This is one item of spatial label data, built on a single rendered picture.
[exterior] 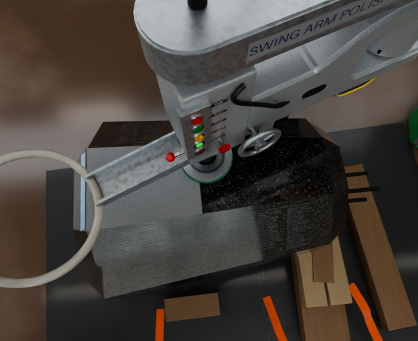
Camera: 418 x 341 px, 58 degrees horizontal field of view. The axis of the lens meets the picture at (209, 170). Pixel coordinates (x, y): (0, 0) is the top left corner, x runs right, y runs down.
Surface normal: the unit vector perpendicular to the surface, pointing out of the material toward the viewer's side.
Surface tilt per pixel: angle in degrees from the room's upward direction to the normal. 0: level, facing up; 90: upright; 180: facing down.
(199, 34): 0
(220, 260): 45
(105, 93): 0
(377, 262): 0
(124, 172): 8
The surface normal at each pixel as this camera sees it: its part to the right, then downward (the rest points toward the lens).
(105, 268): 0.10, 0.43
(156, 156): -0.15, -0.26
